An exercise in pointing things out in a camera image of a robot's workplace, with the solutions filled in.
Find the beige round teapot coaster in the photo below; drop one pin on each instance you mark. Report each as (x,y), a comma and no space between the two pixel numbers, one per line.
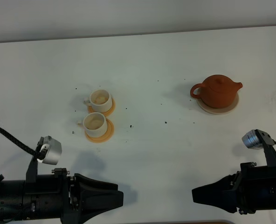
(218,111)

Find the orange coaster far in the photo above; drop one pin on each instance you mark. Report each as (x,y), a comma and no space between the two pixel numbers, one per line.
(107,113)

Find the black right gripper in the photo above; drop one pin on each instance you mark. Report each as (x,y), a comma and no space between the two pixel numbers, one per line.
(248,190)

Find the brown clay teapot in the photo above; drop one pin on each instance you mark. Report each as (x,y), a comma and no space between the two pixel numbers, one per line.
(216,91)

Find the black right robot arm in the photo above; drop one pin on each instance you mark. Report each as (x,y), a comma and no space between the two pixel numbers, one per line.
(247,191)

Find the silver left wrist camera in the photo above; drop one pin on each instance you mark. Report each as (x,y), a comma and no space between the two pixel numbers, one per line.
(52,149)

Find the orange coaster near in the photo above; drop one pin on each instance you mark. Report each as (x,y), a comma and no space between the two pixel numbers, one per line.
(109,133)

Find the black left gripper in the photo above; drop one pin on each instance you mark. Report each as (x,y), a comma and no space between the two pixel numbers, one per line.
(47,196)

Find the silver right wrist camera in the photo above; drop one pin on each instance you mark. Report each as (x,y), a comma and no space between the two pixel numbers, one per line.
(257,139)

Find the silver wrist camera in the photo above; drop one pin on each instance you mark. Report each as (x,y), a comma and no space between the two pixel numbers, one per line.
(257,139)
(52,149)

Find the orange coaster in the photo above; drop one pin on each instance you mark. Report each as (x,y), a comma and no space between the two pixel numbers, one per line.
(109,133)
(107,113)

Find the white teacup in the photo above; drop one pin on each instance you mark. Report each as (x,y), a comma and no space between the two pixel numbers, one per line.
(99,101)
(94,124)

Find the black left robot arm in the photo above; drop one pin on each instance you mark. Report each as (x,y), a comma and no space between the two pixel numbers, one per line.
(72,199)

